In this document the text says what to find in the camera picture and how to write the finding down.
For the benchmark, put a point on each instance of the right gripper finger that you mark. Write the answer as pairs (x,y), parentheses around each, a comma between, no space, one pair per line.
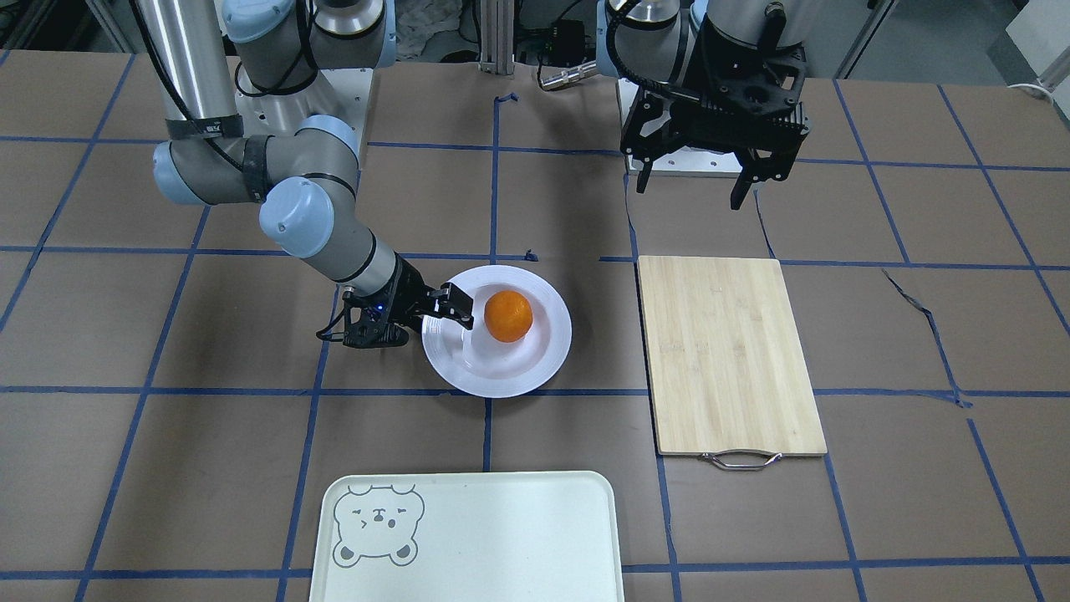
(452,303)

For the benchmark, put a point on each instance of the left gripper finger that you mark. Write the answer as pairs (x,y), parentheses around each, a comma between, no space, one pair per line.
(645,171)
(753,169)

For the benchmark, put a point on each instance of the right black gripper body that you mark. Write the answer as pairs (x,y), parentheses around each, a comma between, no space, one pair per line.
(408,292)

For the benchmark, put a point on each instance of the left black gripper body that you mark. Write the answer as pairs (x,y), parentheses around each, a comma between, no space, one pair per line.
(650,132)

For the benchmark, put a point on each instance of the orange fruit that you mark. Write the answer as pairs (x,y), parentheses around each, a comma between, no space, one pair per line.
(508,316)

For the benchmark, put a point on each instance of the white round plate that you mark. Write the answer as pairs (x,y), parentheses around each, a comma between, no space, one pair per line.
(476,363)

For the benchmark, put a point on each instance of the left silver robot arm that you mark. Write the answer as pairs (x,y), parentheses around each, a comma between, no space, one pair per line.
(607,50)

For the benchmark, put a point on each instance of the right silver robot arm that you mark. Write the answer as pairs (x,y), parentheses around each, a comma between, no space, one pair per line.
(305,184)

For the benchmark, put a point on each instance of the cream bear tray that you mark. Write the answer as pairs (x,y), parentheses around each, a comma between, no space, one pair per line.
(487,536)

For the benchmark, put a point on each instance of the silver metal connector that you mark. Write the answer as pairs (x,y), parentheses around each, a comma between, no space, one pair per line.
(568,76)

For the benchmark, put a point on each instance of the bamboo cutting board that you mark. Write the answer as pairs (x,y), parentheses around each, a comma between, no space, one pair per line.
(727,371)

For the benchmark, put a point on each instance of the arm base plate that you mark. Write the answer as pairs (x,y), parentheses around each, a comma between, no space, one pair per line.
(343,93)
(687,161)

